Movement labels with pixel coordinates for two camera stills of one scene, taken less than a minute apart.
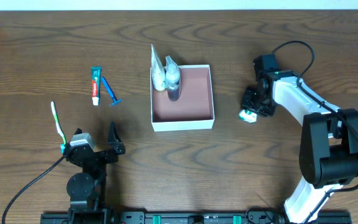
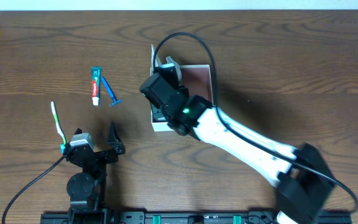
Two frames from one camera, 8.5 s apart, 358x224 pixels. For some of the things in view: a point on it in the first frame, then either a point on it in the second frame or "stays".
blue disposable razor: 115,101 stays
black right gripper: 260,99 to 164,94
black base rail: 191,217 stays
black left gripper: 95,155 stays
